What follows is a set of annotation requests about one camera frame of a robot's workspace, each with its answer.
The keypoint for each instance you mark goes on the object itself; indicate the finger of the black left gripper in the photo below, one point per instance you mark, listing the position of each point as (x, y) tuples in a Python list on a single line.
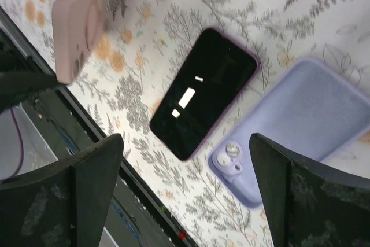
[(18, 86)]

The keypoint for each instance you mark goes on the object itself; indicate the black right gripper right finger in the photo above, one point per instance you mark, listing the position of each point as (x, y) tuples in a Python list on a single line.
[(308, 203)]

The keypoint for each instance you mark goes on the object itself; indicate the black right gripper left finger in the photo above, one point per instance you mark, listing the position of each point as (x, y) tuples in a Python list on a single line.
[(64, 203)]

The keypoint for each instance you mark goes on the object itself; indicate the lilac phone case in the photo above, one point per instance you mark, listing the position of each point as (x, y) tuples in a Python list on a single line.
[(311, 110)]

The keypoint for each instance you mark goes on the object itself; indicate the black phone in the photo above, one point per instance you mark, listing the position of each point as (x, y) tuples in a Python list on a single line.
[(213, 74)]

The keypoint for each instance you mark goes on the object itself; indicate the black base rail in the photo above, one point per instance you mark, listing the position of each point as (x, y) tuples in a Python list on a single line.
[(52, 126)]

